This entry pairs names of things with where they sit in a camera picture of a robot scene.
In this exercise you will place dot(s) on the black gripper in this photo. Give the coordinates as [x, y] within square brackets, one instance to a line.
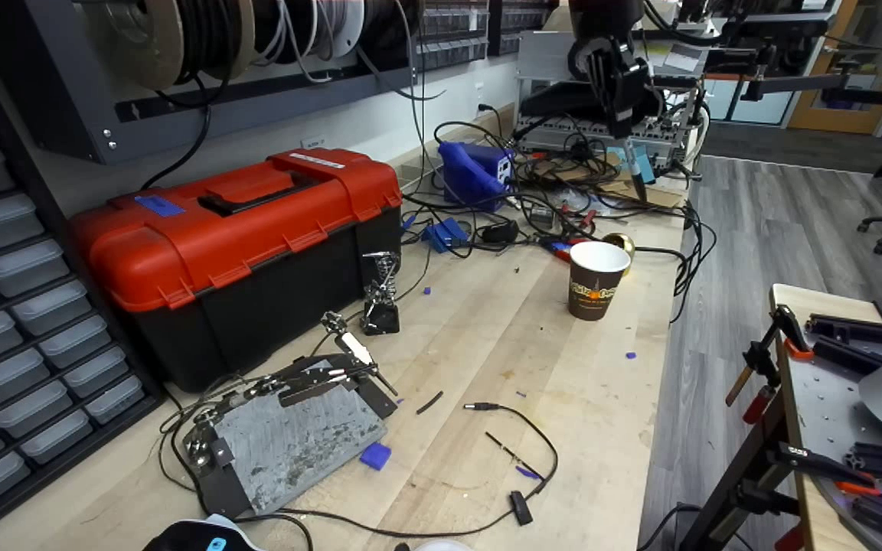
[619, 79]

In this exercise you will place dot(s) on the paper cup white inside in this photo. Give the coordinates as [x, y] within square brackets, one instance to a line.
[595, 278]

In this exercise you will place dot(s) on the gold brass sponge holder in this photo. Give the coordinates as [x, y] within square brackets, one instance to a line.
[619, 244]

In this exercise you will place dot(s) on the blue soldering station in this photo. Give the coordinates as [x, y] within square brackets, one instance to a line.
[474, 172]

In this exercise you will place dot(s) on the black power adapter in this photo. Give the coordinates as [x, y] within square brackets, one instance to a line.
[497, 234]

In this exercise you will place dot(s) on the blue plastic box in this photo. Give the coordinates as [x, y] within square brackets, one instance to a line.
[446, 234]

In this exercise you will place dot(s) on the wooden door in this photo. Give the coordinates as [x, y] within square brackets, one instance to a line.
[854, 62]

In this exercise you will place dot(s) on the tiny blue plastic piece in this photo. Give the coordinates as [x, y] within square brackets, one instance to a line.
[628, 356]

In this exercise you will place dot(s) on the black bar clamp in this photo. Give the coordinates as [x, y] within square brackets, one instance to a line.
[767, 356]

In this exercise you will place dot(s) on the small metal vise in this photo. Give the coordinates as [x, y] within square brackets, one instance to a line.
[382, 300]

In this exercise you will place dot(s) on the short black stick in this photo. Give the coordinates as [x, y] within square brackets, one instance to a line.
[431, 403]

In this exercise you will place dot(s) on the silver hand tool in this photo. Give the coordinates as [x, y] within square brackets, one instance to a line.
[351, 341]

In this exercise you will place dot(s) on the wooden side table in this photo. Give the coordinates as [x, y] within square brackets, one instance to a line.
[818, 428]

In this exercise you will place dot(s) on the red black toolbox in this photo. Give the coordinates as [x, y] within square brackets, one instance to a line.
[237, 246]

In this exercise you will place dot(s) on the blue plastic block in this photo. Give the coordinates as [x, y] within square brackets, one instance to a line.
[375, 456]

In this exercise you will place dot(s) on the black white device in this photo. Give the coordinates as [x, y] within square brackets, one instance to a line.
[200, 537]

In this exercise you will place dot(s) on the grey drawer cabinet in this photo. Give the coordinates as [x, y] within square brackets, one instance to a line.
[23, 338]

